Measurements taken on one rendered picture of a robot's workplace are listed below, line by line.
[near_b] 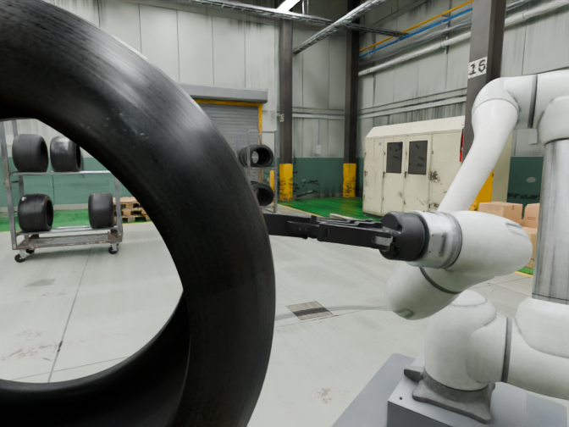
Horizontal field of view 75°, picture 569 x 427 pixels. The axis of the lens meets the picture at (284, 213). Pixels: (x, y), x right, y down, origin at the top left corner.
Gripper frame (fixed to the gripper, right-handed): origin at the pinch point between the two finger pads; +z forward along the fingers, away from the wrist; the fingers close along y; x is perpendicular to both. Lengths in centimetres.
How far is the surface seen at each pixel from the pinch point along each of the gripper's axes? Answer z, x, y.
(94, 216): 128, 86, -498
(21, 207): 213, 81, -493
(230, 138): -108, -93, -1127
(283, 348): -65, 116, -190
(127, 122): 18.7, -9.3, 18.2
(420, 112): -599, -229, -884
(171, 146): 15.3, -8.0, 18.0
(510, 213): -402, 5, -341
